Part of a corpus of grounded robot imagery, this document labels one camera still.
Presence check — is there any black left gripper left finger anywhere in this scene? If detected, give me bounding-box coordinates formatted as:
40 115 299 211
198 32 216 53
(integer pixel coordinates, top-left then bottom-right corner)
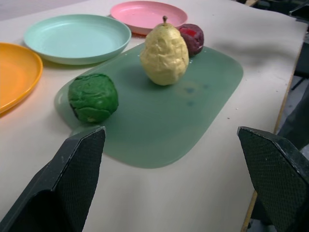
0 126 106 232

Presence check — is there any yellow pear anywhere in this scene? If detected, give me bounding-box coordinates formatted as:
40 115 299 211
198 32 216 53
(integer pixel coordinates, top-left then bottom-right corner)
140 15 190 87

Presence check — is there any green round toy vegetable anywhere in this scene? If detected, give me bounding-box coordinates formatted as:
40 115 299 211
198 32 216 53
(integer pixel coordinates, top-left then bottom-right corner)
68 73 119 125

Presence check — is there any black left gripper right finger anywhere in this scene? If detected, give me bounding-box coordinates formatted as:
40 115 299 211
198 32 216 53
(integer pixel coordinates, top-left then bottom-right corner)
237 126 309 232

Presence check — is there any pink plate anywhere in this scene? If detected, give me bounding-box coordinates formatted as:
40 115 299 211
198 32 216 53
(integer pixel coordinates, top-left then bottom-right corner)
110 0 188 35

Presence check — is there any dark object beyond table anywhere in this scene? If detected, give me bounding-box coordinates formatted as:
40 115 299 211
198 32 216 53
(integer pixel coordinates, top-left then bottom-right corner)
289 1 309 23

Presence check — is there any orange plate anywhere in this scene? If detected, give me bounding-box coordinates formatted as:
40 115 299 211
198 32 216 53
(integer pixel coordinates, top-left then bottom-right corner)
0 43 43 115

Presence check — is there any dark red apple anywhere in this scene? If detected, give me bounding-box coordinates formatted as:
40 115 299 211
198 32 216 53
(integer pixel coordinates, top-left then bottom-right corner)
178 23 205 58

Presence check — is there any green cutting mat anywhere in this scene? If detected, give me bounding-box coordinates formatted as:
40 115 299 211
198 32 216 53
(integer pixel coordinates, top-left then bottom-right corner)
54 43 244 169

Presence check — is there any mint green plate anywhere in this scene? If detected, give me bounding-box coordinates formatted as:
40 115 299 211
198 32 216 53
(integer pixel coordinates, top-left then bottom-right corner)
23 14 132 65

